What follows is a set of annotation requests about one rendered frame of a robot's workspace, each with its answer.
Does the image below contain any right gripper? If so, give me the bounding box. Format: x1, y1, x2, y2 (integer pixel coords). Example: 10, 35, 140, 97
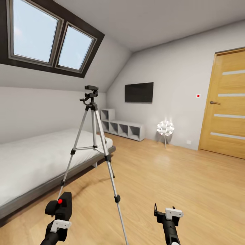
154, 204, 179, 231

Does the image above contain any digital camera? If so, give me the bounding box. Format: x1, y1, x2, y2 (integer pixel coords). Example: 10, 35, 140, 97
45, 192, 72, 221

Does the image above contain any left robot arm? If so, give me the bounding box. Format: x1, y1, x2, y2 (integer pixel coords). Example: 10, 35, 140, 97
40, 219, 72, 245

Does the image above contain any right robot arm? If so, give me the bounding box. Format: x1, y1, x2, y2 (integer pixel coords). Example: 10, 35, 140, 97
154, 204, 184, 245

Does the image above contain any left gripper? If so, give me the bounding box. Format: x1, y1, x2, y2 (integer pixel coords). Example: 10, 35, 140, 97
43, 221, 67, 245

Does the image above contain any camera tripod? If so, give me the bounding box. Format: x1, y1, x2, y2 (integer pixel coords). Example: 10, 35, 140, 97
58, 85, 129, 245

